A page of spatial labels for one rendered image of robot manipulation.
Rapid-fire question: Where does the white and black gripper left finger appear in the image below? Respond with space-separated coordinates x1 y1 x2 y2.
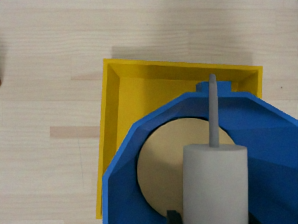
166 210 183 224

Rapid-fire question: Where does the yellow shallow tray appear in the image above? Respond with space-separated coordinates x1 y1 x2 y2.
96 58 263 219

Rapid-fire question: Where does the blue bucket with grey wire handle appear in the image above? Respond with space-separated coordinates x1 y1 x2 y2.
102 74 298 224

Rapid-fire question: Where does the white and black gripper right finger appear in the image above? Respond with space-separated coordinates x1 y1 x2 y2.
248 211 262 224

